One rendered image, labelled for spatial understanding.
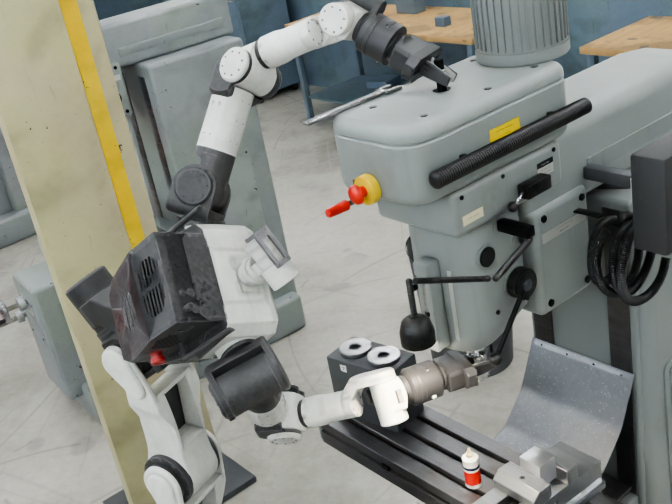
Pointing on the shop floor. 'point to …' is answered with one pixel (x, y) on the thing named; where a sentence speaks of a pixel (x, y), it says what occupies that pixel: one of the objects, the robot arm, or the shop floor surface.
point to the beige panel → (81, 192)
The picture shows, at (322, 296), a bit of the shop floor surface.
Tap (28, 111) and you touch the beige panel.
